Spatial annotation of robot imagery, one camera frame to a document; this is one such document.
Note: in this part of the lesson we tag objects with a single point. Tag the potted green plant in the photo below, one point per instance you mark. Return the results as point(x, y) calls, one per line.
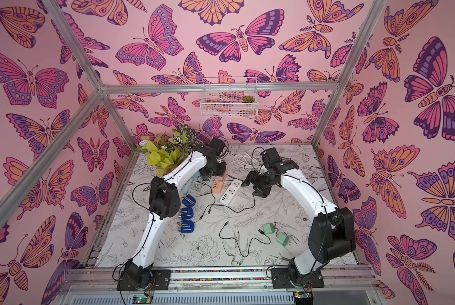
point(165, 151)

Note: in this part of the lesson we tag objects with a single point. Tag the white wire basket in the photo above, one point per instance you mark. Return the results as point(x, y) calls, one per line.
point(222, 97)

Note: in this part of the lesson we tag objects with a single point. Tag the blue clip bottom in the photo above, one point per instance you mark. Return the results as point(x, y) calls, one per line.
point(186, 227)

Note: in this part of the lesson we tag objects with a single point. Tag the green charger adapter right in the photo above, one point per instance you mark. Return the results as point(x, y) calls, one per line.
point(283, 239)

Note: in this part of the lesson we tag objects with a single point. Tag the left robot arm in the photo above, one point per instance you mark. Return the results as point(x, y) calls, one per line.
point(164, 203)

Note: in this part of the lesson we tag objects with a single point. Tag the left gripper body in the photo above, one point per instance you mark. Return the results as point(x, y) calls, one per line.
point(218, 169)

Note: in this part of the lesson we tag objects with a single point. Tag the orange power strip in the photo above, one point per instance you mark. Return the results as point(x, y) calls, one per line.
point(218, 183)

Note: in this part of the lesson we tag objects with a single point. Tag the green charger adapter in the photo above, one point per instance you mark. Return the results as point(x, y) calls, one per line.
point(283, 239)
point(268, 229)

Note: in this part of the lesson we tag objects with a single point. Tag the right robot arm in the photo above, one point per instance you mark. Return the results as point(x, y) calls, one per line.
point(332, 231)

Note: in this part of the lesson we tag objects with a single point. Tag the small succulent in basket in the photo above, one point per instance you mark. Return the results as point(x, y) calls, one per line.
point(248, 99)

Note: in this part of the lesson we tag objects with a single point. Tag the white power strip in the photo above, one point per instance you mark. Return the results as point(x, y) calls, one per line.
point(230, 192)

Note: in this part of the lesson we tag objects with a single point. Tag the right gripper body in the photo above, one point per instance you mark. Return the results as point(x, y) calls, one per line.
point(256, 181)

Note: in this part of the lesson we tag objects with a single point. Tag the green charger adapter left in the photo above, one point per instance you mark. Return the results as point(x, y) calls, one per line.
point(268, 229)

